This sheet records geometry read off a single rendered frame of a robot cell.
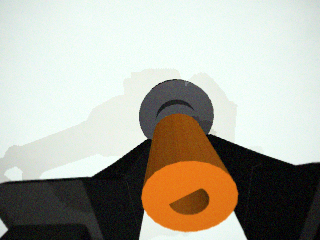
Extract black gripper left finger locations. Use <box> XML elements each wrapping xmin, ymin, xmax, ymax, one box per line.
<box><xmin>0</xmin><ymin>139</ymin><xmax>152</xmax><ymax>240</ymax></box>

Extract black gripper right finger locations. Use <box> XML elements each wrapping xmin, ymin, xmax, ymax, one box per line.
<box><xmin>206</xmin><ymin>134</ymin><xmax>320</xmax><ymax>240</ymax></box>

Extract orange knob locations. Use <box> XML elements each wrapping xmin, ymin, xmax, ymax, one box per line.
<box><xmin>141</xmin><ymin>113</ymin><xmax>238</xmax><ymax>233</ymax></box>

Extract grey round pedestal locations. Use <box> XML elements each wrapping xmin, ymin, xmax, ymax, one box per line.
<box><xmin>139</xmin><ymin>79</ymin><xmax>214</xmax><ymax>139</ymax></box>

